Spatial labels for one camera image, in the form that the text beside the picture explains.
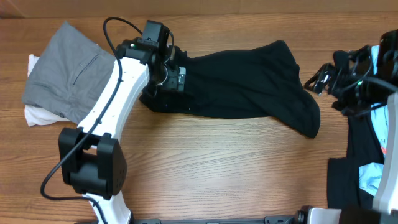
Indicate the black garment in pile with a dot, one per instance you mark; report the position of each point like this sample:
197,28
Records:
363,147

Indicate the grey folded trousers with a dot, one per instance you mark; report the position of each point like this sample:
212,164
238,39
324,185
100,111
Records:
69,76

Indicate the black t-shirt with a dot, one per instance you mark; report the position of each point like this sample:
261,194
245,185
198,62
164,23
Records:
240,84

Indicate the white folded cloth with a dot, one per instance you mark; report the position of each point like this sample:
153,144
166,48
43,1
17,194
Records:
34,115

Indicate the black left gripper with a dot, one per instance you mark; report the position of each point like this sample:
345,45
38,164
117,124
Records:
172,81

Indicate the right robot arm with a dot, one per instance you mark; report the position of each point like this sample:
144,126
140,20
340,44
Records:
370,86

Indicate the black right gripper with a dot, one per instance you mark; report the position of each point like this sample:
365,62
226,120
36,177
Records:
318,81

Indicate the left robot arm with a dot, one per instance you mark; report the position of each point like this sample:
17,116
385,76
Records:
91,158

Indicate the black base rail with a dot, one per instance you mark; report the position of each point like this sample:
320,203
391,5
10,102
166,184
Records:
199,220

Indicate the light blue t-shirt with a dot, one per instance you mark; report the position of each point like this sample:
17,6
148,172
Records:
370,175

